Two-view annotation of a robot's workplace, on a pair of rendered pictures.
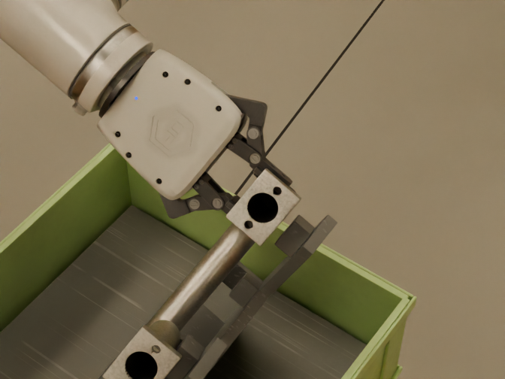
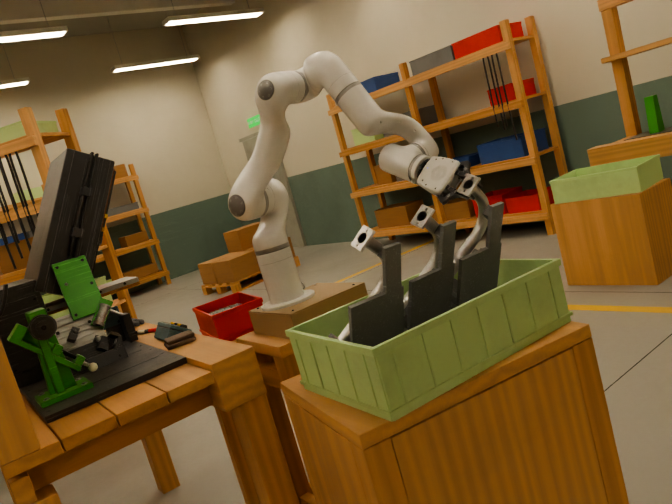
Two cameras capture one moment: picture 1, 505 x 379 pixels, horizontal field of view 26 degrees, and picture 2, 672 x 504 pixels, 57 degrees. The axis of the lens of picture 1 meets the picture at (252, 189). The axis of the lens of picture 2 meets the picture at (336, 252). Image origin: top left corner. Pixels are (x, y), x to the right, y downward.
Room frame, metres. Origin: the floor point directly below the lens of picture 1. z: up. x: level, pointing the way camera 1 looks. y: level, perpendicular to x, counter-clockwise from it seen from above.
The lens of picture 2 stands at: (-0.98, -0.32, 1.36)
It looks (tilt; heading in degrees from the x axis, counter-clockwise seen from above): 8 degrees down; 24
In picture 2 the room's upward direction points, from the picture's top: 16 degrees counter-clockwise
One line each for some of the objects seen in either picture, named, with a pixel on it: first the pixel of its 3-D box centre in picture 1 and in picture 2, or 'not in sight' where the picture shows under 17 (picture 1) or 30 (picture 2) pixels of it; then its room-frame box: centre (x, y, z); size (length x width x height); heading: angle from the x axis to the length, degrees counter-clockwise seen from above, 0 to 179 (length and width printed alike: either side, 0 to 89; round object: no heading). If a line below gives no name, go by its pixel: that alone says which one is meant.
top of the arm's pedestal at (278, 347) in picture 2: not in sight; (297, 330); (0.84, 0.73, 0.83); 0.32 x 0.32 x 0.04; 57
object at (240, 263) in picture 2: not in sight; (245, 255); (6.56, 4.46, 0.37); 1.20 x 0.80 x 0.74; 158
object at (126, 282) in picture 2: not in sight; (83, 297); (0.76, 1.53, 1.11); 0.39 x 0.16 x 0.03; 147
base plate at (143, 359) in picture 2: not in sight; (80, 365); (0.63, 1.52, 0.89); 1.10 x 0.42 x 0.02; 57
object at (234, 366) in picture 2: not in sight; (158, 351); (0.87, 1.36, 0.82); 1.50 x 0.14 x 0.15; 57
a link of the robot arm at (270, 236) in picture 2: not in sight; (268, 214); (0.88, 0.73, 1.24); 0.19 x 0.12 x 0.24; 168
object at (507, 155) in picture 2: not in sight; (436, 151); (6.58, 1.44, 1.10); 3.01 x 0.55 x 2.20; 60
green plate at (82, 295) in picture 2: not in sight; (77, 287); (0.64, 1.42, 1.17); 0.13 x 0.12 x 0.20; 57
